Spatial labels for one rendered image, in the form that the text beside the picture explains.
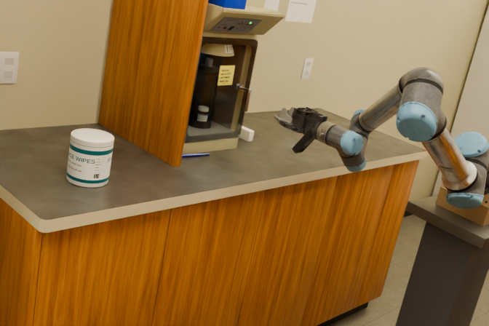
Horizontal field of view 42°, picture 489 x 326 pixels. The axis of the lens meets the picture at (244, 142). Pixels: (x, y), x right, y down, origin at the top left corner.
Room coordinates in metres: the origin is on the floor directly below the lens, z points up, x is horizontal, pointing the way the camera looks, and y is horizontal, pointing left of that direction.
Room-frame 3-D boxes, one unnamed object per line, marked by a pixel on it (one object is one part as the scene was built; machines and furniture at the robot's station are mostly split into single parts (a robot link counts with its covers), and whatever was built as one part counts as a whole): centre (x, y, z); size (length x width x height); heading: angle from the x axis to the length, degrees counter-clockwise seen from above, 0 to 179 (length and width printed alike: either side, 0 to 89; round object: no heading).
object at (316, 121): (2.19, -0.21, 1.17); 0.12 x 0.08 x 0.09; 48
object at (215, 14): (2.32, 0.09, 1.46); 0.32 x 0.12 x 0.10; 138
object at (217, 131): (2.35, 0.13, 1.19); 0.30 x 0.01 x 0.40; 138
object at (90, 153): (1.86, 0.46, 1.02); 0.13 x 0.13 x 0.15
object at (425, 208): (2.25, -0.86, 0.92); 0.32 x 0.32 x 0.04; 44
